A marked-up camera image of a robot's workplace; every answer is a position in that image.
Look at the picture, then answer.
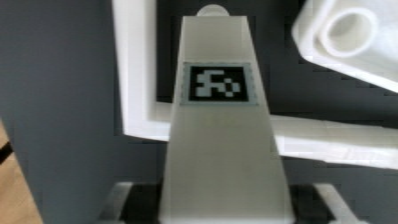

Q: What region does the white U-shaped obstacle fence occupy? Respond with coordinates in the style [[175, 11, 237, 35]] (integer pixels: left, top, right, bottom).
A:
[[111, 0, 398, 170]]

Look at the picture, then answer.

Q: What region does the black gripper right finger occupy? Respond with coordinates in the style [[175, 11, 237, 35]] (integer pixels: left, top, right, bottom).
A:
[[289, 183, 369, 224]]

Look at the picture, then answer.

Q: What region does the white desk top panel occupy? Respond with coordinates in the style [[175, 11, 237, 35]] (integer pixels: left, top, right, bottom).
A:
[[291, 0, 398, 93]]

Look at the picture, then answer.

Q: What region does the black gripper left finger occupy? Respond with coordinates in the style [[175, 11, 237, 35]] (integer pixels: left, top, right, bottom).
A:
[[95, 182, 161, 224]]

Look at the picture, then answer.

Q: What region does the white desk leg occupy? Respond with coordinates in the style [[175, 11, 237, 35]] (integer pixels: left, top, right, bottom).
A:
[[159, 4, 294, 224]]

